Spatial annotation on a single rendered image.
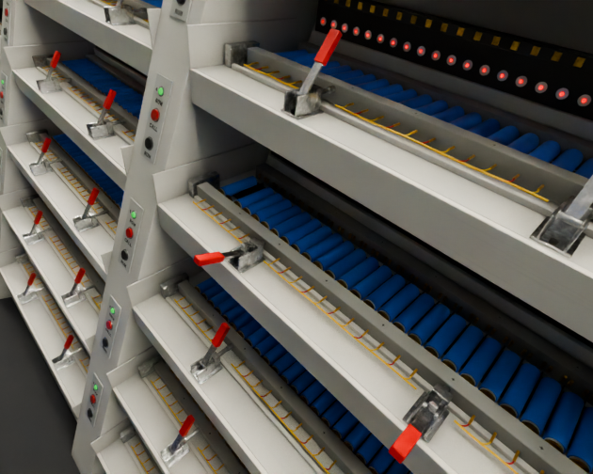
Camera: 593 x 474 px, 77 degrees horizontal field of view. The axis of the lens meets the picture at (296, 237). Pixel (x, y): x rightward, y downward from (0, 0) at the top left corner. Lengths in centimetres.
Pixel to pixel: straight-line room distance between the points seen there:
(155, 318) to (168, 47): 41
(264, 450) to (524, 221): 41
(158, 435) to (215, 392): 21
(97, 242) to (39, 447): 53
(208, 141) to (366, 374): 40
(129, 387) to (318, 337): 49
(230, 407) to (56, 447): 65
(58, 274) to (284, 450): 73
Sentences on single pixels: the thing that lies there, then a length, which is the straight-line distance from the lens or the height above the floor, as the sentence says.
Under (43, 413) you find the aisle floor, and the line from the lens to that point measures 121.
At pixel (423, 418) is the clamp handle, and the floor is 74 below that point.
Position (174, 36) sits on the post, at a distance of 58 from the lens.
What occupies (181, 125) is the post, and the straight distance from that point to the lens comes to 56.
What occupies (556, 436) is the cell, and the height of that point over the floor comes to 77.
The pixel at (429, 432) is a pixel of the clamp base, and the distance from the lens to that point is 38.
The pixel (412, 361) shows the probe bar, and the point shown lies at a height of 75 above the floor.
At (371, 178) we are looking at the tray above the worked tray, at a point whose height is 90.
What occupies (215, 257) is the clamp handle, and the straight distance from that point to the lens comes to 43.
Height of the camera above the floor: 96
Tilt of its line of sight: 22 degrees down
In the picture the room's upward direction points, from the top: 23 degrees clockwise
